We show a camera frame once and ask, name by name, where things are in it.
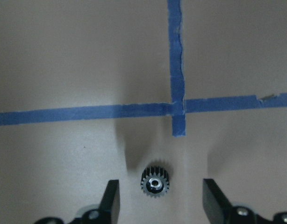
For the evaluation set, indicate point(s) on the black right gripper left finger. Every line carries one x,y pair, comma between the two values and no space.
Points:
107,212

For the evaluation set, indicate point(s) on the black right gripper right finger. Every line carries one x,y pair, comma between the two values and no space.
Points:
219,210

